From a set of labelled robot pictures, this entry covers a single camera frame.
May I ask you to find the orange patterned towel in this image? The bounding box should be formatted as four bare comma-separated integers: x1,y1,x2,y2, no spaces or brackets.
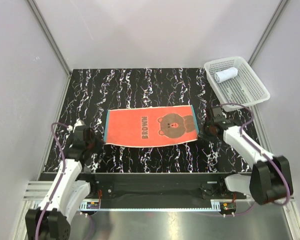
103,105,199,148

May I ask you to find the white terry towel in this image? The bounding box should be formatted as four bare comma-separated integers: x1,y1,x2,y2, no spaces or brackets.
214,67,238,84

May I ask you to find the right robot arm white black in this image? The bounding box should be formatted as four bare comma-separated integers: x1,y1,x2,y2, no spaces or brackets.
198,104,294,206

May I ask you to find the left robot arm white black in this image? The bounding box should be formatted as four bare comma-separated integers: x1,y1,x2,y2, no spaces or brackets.
25,120,104,240

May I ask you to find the white plastic mesh basket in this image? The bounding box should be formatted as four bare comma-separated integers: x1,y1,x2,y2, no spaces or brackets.
204,56,271,112

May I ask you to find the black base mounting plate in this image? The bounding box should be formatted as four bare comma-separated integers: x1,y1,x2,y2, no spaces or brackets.
76,172,245,200

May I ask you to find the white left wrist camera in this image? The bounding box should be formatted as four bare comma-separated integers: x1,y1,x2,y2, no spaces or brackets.
66,119,86,133

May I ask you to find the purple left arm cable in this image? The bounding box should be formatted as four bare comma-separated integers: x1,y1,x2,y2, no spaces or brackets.
34,122,95,240

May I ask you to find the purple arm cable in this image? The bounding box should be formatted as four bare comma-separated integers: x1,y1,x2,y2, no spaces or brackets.
34,122,95,240
219,102,292,218

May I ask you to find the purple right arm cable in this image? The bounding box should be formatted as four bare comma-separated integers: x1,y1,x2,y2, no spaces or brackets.
219,102,292,218

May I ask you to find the aluminium frame rail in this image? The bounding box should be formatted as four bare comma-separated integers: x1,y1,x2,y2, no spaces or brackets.
22,181,296,213

